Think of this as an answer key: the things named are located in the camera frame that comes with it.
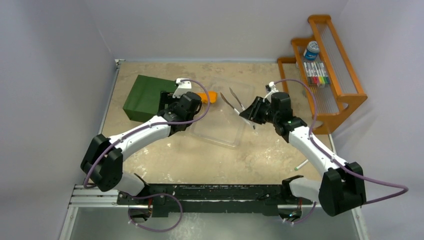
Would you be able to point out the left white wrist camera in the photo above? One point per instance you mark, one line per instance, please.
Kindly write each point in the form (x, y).
(184, 85)

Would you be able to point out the orange wooden shelf rack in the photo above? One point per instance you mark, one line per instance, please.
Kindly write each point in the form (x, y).
(333, 104)

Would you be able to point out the aluminium frame rail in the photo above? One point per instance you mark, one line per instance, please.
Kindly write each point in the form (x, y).
(94, 197)

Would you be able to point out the blue white jar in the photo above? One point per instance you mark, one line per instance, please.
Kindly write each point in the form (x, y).
(311, 51)

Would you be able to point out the coloured marker set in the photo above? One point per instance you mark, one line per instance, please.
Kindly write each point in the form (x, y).
(316, 74)

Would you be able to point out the green white marker pen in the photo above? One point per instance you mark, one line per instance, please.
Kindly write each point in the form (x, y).
(301, 165)

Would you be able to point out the green paper bag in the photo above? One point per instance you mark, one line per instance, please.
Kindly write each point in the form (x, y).
(143, 100)

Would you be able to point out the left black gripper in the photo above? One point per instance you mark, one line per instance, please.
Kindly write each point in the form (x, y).
(166, 98)

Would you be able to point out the clear plastic tray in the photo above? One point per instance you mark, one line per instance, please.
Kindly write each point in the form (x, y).
(222, 125)

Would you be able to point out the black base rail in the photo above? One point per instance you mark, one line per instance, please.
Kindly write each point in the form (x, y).
(166, 198)

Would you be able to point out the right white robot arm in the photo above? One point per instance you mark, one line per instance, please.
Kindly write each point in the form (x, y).
(341, 187)

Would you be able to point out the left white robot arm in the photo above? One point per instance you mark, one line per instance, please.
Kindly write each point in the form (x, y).
(104, 158)

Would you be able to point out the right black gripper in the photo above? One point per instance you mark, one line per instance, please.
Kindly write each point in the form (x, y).
(250, 112)

